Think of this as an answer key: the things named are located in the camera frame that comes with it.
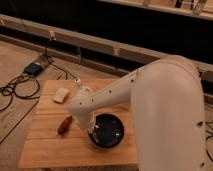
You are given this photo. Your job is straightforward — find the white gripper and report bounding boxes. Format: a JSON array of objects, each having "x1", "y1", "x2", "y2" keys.
[{"x1": 80, "y1": 115, "x2": 96, "y2": 135}]

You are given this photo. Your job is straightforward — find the black ceramic bowl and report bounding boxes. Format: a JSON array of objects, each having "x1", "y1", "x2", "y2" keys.
[{"x1": 89, "y1": 113, "x2": 124, "y2": 148}]

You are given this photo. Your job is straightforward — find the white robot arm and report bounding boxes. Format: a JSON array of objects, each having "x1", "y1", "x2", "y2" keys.
[{"x1": 69, "y1": 55, "x2": 206, "y2": 171}]

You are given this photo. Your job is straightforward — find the red sausage toy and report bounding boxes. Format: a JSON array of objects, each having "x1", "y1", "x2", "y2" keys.
[{"x1": 57, "y1": 116, "x2": 72, "y2": 135}]

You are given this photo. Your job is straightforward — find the small white bottle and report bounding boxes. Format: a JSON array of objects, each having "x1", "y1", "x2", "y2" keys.
[{"x1": 75, "y1": 78, "x2": 92, "y2": 93}]

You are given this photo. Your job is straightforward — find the white sponge block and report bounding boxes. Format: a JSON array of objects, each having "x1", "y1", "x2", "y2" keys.
[{"x1": 53, "y1": 88, "x2": 69, "y2": 103}]

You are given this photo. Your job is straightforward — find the black power adapter box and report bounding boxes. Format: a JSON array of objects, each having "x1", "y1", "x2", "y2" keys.
[{"x1": 24, "y1": 63, "x2": 43, "y2": 76}]

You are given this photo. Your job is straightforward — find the black floor cables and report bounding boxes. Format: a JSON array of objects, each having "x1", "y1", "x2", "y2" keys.
[{"x1": 0, "y1": 43, "x2": 78, "y2": 144}]

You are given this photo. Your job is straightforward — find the wooden rail beam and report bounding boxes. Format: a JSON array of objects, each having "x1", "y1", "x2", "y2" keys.
[{"x1": 0, "y1": 13, "x2": 213, "y2": 73}]

